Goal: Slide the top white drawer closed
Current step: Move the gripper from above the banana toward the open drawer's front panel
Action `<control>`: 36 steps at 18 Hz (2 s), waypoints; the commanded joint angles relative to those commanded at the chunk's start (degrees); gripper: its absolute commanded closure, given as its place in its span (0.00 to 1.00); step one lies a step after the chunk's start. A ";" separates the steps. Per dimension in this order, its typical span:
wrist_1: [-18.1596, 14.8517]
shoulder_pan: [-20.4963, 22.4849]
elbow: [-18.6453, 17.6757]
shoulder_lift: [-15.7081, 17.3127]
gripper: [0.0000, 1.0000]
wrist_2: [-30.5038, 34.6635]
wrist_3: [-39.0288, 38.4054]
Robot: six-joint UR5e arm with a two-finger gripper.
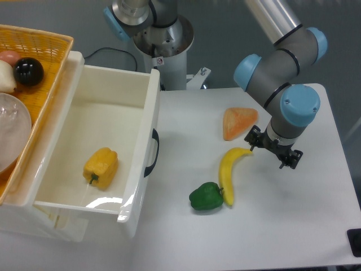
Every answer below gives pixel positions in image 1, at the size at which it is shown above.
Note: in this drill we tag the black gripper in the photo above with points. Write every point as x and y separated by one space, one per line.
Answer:
283 151

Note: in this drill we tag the white top drawer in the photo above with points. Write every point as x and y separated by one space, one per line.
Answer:
110 108

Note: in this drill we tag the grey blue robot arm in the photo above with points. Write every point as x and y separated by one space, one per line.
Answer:
266 80

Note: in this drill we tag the white drawer cabinet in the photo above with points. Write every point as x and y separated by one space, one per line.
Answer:
19 212

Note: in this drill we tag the yellow banana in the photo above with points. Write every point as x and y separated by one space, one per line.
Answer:
225 172

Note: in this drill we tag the orange triangular sandwich toy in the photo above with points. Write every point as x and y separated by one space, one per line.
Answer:
236 120

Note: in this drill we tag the green bell pepper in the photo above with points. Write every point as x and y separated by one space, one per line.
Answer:
206 197

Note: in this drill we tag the black corner device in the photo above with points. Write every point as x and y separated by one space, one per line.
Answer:
354 237

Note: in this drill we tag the yellow bell pepper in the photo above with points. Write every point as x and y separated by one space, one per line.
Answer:
101 168

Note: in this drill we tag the orange woven basket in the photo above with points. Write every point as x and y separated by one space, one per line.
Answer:
47 52

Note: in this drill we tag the black ball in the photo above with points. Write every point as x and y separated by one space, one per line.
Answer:
28 71

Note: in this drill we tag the clear plastic bowl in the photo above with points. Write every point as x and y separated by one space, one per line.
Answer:
16 126

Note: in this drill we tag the white onion toy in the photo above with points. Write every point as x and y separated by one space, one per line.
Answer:
7 80

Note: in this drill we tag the pink round toy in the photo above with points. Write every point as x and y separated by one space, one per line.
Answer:
10 57

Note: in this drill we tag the black drawer handle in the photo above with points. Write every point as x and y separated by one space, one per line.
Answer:
154 154

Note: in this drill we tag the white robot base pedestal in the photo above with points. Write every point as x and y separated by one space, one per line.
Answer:
165 49

